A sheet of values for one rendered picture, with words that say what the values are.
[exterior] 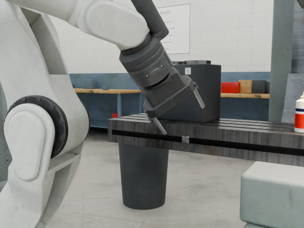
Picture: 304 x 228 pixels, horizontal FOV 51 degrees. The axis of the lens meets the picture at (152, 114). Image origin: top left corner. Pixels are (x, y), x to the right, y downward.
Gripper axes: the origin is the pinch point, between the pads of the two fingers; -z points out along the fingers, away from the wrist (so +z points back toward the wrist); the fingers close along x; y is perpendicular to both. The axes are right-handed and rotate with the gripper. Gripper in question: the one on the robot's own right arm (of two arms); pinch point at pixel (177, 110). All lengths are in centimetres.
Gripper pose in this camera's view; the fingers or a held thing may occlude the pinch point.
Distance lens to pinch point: 72.2
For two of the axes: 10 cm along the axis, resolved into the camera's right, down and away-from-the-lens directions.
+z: -4.8, -6.9, -5.3
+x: 8.2, -5.7, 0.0
